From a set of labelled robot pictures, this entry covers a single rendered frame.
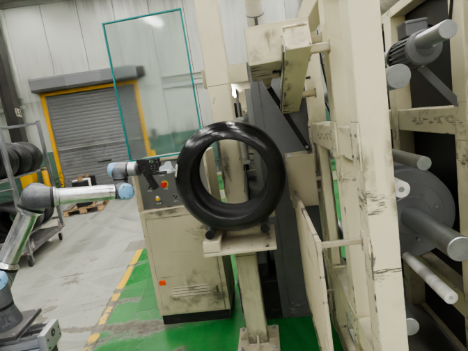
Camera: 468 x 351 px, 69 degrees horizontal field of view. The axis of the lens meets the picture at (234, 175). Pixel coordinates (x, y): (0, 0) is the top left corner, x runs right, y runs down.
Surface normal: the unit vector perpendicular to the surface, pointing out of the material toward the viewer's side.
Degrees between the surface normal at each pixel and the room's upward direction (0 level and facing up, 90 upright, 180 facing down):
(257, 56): 90
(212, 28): 90
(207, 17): 90
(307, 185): 90
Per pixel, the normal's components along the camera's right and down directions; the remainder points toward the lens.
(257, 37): -0.08, 0.17
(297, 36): -0.12, -0.14
